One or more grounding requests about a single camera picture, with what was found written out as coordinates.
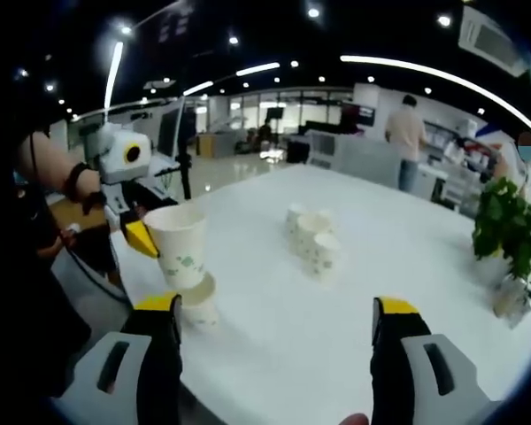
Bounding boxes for black cable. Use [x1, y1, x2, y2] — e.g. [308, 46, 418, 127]
[65, 245, 132, 306]

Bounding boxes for person's dark clothing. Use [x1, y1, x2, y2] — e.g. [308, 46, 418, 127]
[0, 114, 94, 399]

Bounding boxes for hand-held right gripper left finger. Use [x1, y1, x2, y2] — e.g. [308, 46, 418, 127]
[64, 291, 183, 425]

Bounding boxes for white table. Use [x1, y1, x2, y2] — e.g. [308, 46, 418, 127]
[108, 163, 531, 425]

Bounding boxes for small clear glass jar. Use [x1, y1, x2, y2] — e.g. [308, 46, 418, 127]
[491, 273, 531, 329]

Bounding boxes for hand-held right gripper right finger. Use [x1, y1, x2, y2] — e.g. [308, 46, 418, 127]
[370, 297, 504, 425]

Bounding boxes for potted green plant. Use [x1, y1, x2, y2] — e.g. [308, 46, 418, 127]
[471, 175, 531, 288]

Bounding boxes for white box machine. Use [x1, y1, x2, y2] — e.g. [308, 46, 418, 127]
[310, 131, 339, 170]

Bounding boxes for black tripod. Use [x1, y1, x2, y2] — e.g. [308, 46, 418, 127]
[175, 96, 196, 201]

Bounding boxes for ceiling spot lights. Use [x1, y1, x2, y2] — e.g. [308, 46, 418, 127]
[17, 6, 488, 121]

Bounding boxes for white storage shelving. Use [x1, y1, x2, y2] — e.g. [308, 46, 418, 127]
[418, 117, 505, 209]

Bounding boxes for large dark monitor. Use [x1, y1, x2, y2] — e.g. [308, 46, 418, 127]
[158, 104, 181, 158]

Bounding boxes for long curved ceiling light strip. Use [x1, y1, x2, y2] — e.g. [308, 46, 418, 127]
[339, 54, 531, 148]

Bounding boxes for green-printed white paper cup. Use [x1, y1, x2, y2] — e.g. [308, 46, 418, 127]
[142, 205, 208, 292]
[180, 273, 221, 334]

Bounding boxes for brown wooden counter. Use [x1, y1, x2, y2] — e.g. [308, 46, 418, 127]
[45, 193, 112, 234]

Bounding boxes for dark wrist bracelet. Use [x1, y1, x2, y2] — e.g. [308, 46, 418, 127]
[64, 162, 92, 203]

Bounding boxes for ceiling air conditioner vent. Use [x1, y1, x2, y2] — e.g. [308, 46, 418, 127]
[458, 4, 528, 75]

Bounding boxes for person's left hand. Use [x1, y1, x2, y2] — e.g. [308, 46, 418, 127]
[80, 170, 110, 216]

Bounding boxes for short ceiling light strip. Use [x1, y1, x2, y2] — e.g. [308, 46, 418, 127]
[235, 61, 281, 78]
[182, 80, 215, 97]
[103, 41, 125, 110]

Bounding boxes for cluster of white paper cups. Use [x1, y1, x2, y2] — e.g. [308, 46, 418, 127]
[285, 202, 344, 287]

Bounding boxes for black display screen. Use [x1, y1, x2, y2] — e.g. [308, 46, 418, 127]
[342, 103, 378, 128]

